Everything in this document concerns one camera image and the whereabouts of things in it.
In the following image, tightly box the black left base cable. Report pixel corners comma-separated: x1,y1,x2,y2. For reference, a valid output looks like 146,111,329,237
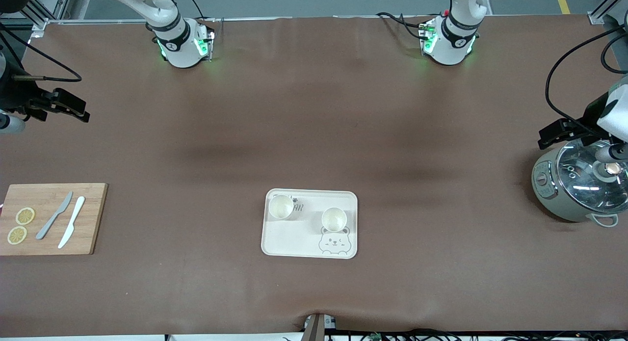
375,11,428,40

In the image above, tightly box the wooden cutting board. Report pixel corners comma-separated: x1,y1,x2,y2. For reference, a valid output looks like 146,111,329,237
0,183,108,256

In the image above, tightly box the white tray with bear print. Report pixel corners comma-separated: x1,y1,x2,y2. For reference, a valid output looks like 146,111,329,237
261,188,358,259

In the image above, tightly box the black right base cable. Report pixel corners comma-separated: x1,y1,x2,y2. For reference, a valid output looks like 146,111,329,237
184,0,217,23

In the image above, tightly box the green pot with glass lid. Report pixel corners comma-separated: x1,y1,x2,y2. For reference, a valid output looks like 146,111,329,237
531,137,628,228

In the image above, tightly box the grey plastic knife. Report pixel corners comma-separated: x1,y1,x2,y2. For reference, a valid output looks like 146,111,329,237
36,191,73,240

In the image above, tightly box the brown post with grey bracket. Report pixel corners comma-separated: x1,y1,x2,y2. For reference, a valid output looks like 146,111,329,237
302,313,337,341

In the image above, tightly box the white plastic cup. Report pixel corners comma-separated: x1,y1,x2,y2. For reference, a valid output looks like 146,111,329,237
321,207,348,233
268,194,295,220

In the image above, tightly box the white plastic knife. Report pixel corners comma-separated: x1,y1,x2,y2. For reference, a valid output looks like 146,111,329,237
58,196,85,249

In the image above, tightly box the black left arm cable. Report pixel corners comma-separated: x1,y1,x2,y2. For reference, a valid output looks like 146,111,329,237
546,26,628,131

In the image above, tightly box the black base cable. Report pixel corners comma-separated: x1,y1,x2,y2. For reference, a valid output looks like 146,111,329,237
184,0,217,23
375,11,428,40

